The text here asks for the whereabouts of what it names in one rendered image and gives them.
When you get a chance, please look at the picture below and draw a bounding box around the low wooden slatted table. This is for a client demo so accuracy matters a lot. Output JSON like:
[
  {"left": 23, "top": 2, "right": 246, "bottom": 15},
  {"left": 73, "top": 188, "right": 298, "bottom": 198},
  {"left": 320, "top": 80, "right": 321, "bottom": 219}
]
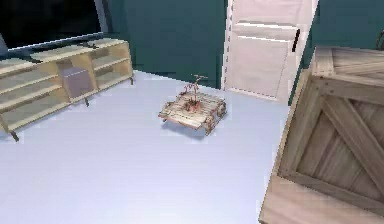
[{"left": 157, "top": 91, "right": 228, "bottom": 137}]

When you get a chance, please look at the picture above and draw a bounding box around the small red house plant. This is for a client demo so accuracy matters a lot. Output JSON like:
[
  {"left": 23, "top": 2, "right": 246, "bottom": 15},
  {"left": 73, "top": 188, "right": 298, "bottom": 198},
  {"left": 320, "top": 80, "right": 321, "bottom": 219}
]
[{"left": 181, "top": 74, "right": 209, "bottom": 112}]

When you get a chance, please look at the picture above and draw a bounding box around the white room door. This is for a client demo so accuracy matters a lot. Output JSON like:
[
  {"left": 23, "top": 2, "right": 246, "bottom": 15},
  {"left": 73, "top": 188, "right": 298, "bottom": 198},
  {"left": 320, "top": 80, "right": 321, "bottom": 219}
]
[{"left": 221, "top": 0, "right": 320, "bottom": 105}]

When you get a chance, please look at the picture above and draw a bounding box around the grey box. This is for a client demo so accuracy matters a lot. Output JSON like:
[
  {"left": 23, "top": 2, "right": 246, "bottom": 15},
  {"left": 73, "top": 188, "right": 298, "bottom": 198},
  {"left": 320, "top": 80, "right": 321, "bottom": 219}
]
[{"left": 60, "top": 67, "right": 94, "bottom": 99}]

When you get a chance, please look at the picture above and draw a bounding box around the large wooden crate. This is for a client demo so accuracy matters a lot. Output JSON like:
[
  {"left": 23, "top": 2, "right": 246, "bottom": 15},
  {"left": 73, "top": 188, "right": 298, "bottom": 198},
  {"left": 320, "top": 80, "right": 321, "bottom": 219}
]
[{"left": 258, "top": 45, "right": 384, "bottom": 224}]

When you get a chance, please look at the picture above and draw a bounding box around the light wooden shelf unit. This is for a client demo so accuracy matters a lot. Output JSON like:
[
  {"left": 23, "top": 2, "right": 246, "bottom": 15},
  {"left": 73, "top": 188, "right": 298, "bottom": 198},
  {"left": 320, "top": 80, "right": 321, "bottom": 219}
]
[{"left": 0, "top": 38, "right": 135, "bottom": 143}]

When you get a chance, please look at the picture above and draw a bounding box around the black television set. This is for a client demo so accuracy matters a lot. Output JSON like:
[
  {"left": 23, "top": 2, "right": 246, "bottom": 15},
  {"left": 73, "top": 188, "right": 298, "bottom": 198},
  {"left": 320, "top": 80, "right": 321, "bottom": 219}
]
[{"left": 0, "top": 0, "right": 111, "bottom": 62}]

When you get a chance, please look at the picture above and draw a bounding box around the black door handle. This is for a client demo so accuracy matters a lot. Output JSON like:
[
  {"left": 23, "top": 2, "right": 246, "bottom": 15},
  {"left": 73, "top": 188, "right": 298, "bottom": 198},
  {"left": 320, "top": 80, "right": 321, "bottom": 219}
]
[{"left": 291, "top": 28, "right": 301, "bottom": 53}]

